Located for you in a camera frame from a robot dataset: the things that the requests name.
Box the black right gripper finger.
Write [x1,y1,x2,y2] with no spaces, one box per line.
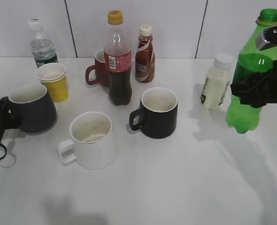
[255,25,277,51]
[231,60,277,108]

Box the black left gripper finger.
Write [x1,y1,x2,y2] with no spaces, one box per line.
[0,97,21,130]

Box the green sprite bottle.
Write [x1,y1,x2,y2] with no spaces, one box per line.
[225,8,277,135]

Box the dark gray round mug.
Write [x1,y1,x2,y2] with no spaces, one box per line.
[1,84,57,134]

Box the yellow paper cup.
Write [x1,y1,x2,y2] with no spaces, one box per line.
[36,63,69,103]

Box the white milk drink bottle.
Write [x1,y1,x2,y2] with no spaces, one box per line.
[200,53,233,110]

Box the clear water bottle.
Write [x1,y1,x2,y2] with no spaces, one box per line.
[28,19,58,68]

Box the white ceramic mug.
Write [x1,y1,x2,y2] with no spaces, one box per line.
[57,112,118,170]

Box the dark red mug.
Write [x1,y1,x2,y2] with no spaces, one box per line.
[85,49,109,87]

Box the black ceramic mug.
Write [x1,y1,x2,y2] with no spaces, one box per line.
[129,87,178,139]

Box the brown coffee drink bottle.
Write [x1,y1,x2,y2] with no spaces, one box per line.
[135,24,155,83]

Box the cola bottle yellow cap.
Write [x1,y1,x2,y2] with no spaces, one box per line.
[103,10,132,106]

